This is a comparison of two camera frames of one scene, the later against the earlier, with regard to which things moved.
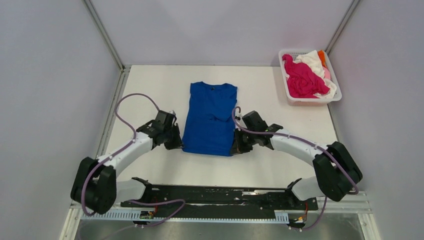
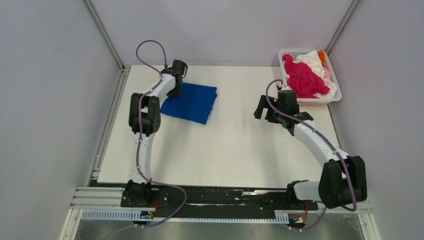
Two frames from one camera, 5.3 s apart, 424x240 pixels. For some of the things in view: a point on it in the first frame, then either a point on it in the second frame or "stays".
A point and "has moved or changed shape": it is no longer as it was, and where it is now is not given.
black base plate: [222, 198] stays
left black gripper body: [166, 131] -> [175, 91]
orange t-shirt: [321, 54] stays
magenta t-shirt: [302, 82] stays
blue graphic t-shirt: [210, 122] has moved or changed shape
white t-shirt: [312, 57] stays
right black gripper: [237, 147] -> [264, 103]
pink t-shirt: [327, 74] stays
